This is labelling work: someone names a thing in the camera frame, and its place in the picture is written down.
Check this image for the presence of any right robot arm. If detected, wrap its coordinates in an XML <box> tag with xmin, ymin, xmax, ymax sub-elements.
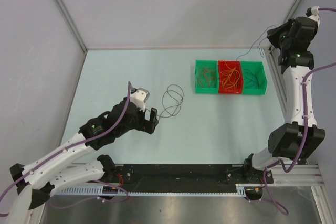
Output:
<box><xmin>242</xmin><ymin>14</ymin><xmax>325</xmax><ymax>183</ymax></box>

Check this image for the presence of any green bin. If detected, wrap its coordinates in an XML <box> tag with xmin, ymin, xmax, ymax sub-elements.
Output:
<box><xmin>240</xmin><ymin>61</ymin><xmax>268</xmax><ymax>95</ymax></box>
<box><xmin>195</xmin><ymin>60</ymin><xmax>219</xmax><ymax>94</ymax></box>

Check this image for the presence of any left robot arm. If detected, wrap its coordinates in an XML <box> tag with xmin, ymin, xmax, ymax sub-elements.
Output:
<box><xmin>9</xmin><ymin>100</ymin><xmax>159</xmax><ymax>209</ymax></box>

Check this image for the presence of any light blue wire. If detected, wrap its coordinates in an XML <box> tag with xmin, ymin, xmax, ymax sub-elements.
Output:
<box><xmin>235</xmin><ymin>26</ymin><xmax>276</xmax><ymax>62</ymax></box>

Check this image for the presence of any red bin middle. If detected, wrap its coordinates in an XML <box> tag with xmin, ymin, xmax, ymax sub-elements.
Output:
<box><xmin>218</xmin><ymin>60</ymin><xmax>243</xmax><ymax>94</ymax></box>

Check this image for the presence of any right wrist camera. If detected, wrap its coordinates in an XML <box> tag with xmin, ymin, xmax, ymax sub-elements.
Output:
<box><xmin>306</xmin><ymin>6</ymin><xmax>320</xmax><ymax>24</ymax></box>

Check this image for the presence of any green bin left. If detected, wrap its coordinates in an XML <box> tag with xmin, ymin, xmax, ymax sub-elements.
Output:
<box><xmin>195</xmin><ymin>60</ymin><xmax>219</xmax><ymax>94</ymax></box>

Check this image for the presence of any aluminium frame post left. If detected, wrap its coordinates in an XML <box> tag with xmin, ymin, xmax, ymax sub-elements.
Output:
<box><xmin>53</xmin><ymin>0</ymin><xmax>88</xmax><ymax>54</ymax></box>

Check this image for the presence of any slotted cable duct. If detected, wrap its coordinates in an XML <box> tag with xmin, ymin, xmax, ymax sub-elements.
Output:
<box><xmin>59</xmin><ymin>183</ymin><xmax>271</xmax><ymax>198</ymax></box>

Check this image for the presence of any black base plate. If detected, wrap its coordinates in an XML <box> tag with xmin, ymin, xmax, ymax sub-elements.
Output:
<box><xmin>102</xmin><ymin>164</ymin><xmax>274</xmax><ymax>192</ymax></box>

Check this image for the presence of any dark blue wire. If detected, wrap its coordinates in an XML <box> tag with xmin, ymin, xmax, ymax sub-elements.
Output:
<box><xmin>250</xmin><ymin>71</ymin><xmax>263</xmax><ymax>88</ymax></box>

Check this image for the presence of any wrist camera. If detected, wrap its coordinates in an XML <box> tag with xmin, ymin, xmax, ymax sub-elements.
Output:
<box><xmin>130</xmin><ymin>88</ymin><xmax>150</xmax><ymax>112</ymax></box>
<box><xmin>306</xmin><ymin>6</ymin><xmax>320</xmax><ymax>24</ymax></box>

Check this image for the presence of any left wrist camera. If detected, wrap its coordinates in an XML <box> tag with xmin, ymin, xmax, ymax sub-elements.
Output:
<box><xmin>130</xmin><ymin>88</ymin><xmax>150</xmax><ymax>112</ymax></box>

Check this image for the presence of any brown orange wire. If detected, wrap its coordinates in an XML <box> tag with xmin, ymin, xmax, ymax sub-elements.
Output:
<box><xmin>197</xmin><ymin>67</ymin><xmax>218</xmax><ymax>88</ymax></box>

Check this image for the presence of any green bin right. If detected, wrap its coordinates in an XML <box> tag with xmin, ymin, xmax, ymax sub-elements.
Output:
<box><xmin>240</xmin><ymin>61</ymin><xmax>268</xmax><ymax>95</ymax></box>

